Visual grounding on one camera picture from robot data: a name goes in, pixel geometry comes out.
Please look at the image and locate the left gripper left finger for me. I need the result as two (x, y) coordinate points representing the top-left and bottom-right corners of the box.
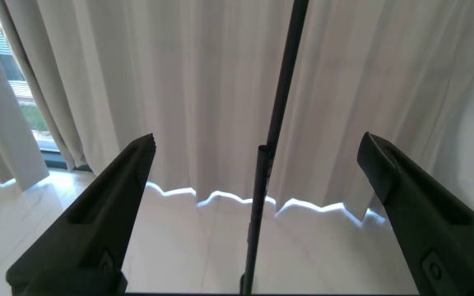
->
(5, 132), (157, 295)

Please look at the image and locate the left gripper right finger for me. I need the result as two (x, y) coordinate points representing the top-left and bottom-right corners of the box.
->
(356, 131), (474, 296)

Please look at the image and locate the black clothes rack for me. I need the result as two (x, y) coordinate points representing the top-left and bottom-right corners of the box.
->
(239, 0), (311, 295)

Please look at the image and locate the window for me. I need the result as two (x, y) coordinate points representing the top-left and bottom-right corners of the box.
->
(0, 0), (93, 172)

